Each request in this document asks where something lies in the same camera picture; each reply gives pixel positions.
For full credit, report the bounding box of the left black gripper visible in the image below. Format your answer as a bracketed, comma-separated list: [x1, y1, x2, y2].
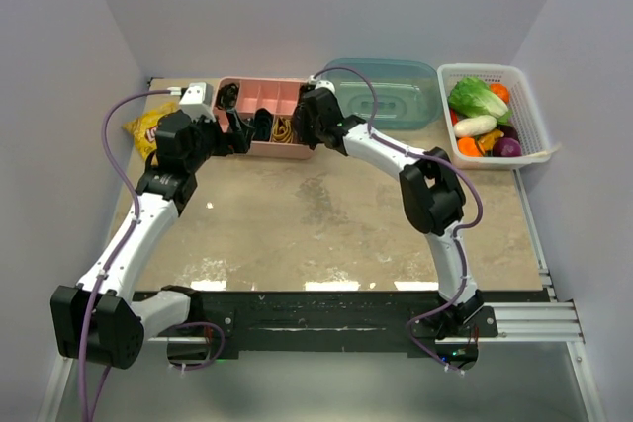
[186, 109, 254, 173]

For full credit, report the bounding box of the pink divided organizer tray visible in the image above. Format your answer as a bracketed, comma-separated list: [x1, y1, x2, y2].
[214, 77, 313, 159]

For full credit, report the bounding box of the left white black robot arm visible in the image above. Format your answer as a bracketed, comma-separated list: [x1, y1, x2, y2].
[50, 109, 253, 369]

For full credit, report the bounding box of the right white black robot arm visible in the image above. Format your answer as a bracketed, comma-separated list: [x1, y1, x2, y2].
[294, 86, 484, 336]

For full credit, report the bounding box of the rolled yellow tie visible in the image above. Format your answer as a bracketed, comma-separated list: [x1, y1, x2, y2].
[271, 117, 294, 144]

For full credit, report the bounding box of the rolled dark blue tie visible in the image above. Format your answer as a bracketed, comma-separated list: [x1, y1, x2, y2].
[253, 108, 274, 142]

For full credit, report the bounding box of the rolled black tie back left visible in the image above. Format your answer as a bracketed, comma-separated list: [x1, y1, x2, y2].
[216, 83, 240, 110]

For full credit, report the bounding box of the blue transparent plastic bin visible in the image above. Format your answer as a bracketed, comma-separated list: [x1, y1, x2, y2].
[320, 58, 442, 130]

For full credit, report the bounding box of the yellow Lays chips bag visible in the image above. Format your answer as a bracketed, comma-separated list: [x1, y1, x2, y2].
[122, 102, 178, 160]

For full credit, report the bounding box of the white radish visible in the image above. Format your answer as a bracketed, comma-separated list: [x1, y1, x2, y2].
[453, 115, 497, 138]

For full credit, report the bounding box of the orange carrot piece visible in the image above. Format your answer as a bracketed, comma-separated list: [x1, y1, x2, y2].
[457, 137, 484, 158]

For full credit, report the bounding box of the green lettuce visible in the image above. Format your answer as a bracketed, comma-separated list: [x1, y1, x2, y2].
[447, 77, 511, 124]

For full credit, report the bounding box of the orange yellow pepper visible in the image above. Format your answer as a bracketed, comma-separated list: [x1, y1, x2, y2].
[476, 128, 504, 156]

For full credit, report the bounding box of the white plastic basket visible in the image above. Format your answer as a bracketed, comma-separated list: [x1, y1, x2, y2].
[437, 63, 556, 170]

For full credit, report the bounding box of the orange fruit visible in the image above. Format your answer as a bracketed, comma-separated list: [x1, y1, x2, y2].
[490, 83, 510, 104]

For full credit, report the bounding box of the purple onion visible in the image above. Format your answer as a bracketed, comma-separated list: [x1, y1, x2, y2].
[493, 137, 522, 158]

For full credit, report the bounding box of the dark purple eggplant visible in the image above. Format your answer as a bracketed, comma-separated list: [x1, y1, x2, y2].
[497, 125, 519, 141]

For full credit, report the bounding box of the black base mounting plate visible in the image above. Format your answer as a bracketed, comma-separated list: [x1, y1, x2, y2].
[136, 288, 497, 369]

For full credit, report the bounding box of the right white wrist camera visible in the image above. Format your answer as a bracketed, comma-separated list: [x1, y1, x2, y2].
[307, 75, 336, 94]

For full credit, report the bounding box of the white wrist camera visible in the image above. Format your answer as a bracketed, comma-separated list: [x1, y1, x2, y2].
[307, 75, 336, 94]
[179, 82, 216, 122]

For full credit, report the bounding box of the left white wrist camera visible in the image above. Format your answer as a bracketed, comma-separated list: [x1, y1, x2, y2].
[179, 82, 216, 122]

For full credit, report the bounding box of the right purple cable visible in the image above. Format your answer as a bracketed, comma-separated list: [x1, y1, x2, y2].
[311, 63, 484, 369]

